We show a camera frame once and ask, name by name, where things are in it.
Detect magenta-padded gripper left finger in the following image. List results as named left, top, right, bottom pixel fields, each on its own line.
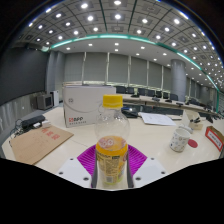
left=55, top=143, right=99, bottom=189

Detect white desk organizer tray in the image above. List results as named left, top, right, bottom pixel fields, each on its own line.
left=181, top=109, right=204, bottom=131

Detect white patterned mug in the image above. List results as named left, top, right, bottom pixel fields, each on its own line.
left=169, top=128, right=192, bottom=153

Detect black desk phone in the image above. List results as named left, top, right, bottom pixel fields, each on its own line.
left=121, top=104, right=141, bottom=119

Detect black desk microphones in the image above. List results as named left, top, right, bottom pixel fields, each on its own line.
left=131, top=93, right=188, bottom=108

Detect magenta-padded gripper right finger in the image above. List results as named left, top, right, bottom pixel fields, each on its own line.
left=125, top=143, right=167, bottom=189

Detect white computer tower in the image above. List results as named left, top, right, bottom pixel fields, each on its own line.
left=49, top=89, right=60, bottom=108

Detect white paper sheet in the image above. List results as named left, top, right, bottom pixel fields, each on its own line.
left=138, top=111, right=177, bottom=127

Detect black flat device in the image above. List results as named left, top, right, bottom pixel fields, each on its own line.
left=20, top=114, right=46, bottom=130

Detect yellow-capped orange drink bottle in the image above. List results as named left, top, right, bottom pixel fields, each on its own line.
left=94, top=94, right=131, bottom=188

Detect brown paper envelope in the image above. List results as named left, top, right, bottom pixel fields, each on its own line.
left=9, top=124, right=75, bottom=166

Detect row of black chairs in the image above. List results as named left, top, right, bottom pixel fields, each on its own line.
left=114, top=85, right=201, bottom=104

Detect ceiling spot lights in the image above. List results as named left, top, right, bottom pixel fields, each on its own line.
left=26, top=0, right=224, bottom=84

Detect grey box monitor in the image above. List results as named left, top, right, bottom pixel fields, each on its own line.
left=35, top=93, right=54, bottom=111

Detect red open cardboard box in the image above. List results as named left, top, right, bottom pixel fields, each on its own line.
left=204, top=125, right=224, bottom=153

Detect white cardboard box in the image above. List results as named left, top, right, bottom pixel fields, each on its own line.
left=62, top=85, right=117, bottom=128

